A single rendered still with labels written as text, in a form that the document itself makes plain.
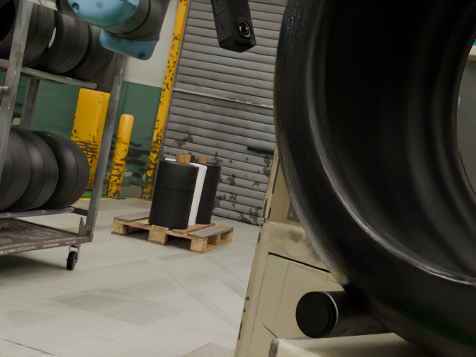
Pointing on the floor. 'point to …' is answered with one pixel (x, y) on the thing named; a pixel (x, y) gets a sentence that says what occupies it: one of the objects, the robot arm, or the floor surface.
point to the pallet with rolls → (180, 206)
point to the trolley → (44, 16)
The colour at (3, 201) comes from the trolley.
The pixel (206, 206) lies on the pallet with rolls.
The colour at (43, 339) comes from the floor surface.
